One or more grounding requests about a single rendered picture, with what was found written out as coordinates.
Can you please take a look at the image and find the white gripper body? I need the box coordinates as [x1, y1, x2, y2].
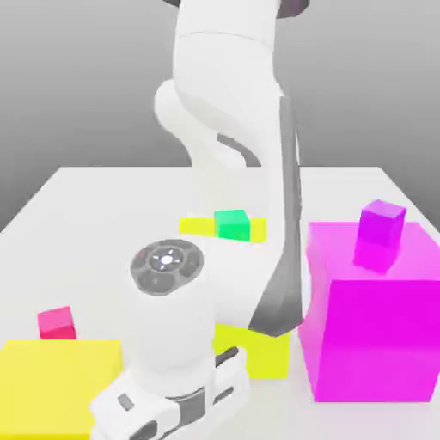
[205, 347, 251, 419]

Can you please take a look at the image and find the small green cube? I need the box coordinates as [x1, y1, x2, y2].
[213, 209, 251, 242]

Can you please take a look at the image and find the small red cube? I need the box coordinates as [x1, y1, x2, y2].
[37, 305, 77, 341]

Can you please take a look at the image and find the small purple cube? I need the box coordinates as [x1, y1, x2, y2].
[352, 199, 407, 275]

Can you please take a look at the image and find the large lime yellow box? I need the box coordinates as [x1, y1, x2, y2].
[178, 216, 294, 382]

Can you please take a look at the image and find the large magenta box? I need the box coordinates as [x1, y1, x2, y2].
[297, 220, 440, 404]

